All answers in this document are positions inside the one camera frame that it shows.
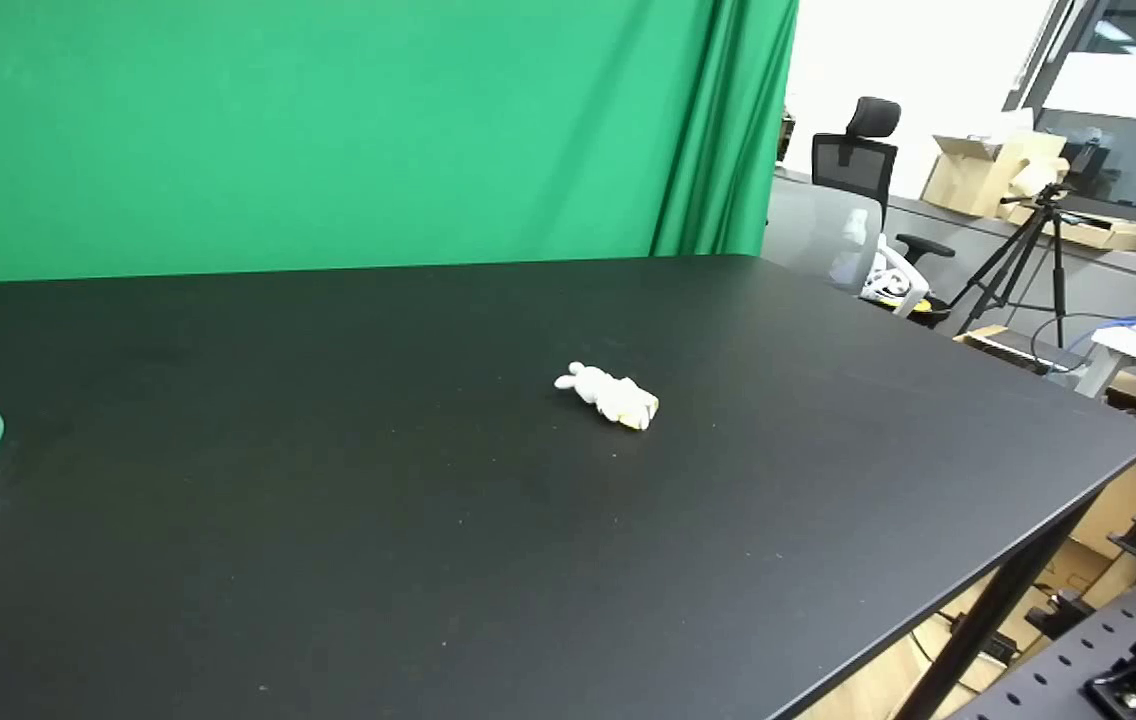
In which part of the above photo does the grey translucent chair back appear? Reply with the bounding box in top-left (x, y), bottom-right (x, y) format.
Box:
top-left (762, 180), bottom-right (878, 294)

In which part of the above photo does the black office chair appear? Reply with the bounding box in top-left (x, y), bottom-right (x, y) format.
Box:
top-left (807, 98), bottom-right (898, 207)

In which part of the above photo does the open cardboard box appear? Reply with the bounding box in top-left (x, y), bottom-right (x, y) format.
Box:
top-left (925, 132), bottom-right (1063, 217)

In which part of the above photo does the black table leg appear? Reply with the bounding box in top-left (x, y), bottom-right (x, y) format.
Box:
top-left (894, 496), bottom-right (1091, 720)

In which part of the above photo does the green backdrop curtain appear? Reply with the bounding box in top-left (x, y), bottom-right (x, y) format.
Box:
top-left (0, 0), bottom-right (804, 282)

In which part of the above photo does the black perforated metal rack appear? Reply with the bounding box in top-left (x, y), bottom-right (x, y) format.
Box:
top-left (953, 519), bottom-right (1136, 720)

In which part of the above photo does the black camera tripod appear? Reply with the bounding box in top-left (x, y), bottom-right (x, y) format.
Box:
top-left (942, 180), bottom-right (1080, 352)

